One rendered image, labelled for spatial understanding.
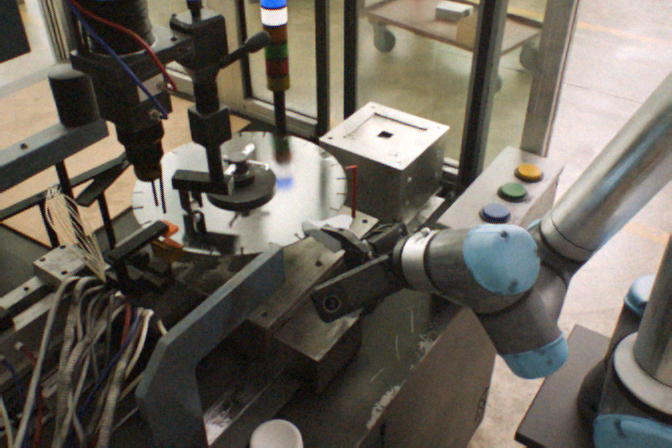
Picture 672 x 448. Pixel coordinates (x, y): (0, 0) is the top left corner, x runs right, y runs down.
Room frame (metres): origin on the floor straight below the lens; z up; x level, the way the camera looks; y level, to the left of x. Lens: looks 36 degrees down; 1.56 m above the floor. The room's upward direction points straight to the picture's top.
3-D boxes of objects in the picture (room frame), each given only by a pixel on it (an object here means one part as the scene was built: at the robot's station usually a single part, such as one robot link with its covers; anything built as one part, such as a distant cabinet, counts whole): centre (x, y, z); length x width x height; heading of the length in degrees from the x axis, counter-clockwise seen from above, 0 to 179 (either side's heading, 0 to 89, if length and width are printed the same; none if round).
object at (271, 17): (1.17, 0.11, 1.11); 0.05 x 0.04 x 0.03; 55
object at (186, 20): (0.79, 0.17, 1.17); 0.06 x 0.05 x 0.20; 136
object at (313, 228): (0.75, 0.01, 0.96); 0.09 x 0.06 x 0.03; 44
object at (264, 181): (0.87, 0.15, 0.96); 0.11 x 0.11 x 0.03
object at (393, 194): (1.11, -0.09, 0.82); 0.18 x 0.18 x 0.15; 55
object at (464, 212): (0.93, -0.28, 0.82); 0.28 x 0.11 x 0.15; 145
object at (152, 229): (0.71, 0.26, 0.95); 0.10 x 0.03 x 0.07; 145
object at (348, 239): (0.70, -0.01, 0.97); 0.09 x 0.02 x 0.05; 44
